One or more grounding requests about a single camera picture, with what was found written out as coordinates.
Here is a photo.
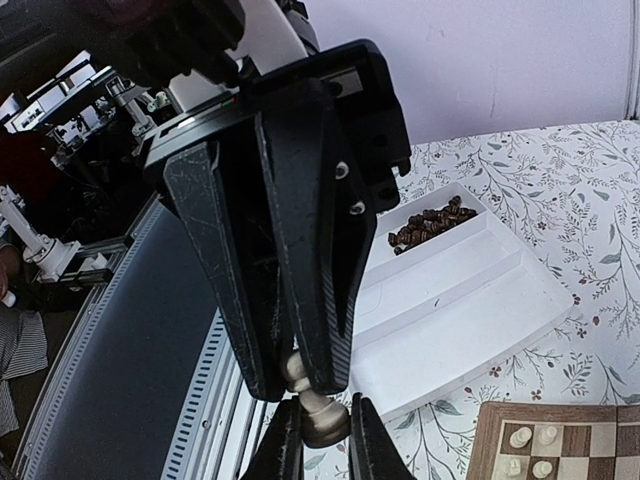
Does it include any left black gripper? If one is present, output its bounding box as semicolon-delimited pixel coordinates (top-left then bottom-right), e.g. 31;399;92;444
143;39;410;393

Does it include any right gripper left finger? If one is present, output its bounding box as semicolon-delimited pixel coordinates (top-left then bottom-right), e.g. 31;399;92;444
240;399;304;480

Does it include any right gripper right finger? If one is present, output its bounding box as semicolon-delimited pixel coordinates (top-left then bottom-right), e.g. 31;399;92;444
349;393;414;480

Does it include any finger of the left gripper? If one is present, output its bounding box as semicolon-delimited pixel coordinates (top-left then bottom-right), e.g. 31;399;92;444
163;142;284;403

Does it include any light pawn piece fifteenth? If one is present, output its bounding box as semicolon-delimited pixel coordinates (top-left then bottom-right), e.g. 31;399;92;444
283;351;350;449

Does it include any white divided tray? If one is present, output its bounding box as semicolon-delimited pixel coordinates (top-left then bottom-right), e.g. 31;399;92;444
349;182;574;421

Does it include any light chess piece fourteenth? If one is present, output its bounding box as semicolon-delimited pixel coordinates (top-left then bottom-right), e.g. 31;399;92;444
501;457;522;478

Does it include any wooden chessboard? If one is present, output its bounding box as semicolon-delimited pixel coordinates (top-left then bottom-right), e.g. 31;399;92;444
466;402;639;479

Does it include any light pawn piece sixteenth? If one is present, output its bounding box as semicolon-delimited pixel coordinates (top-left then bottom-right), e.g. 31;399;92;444
537;425;558;446

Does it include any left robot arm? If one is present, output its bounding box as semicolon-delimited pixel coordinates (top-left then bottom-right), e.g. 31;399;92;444
145;1;410;402

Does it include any dark chess pieces pile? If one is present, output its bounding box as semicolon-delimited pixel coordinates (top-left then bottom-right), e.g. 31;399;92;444
387;195;478;256

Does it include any floral patterned table mat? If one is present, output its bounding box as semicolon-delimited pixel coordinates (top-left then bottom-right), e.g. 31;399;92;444
299;118;640;480

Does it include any front aluminium rail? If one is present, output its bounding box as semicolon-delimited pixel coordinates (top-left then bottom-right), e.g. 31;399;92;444
12;200;265;479

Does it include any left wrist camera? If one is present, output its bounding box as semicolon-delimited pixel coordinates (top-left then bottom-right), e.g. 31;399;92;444
95;1;246;87

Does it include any left aluminium frame post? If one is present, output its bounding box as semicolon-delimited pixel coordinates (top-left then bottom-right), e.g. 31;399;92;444
624;0;639;120

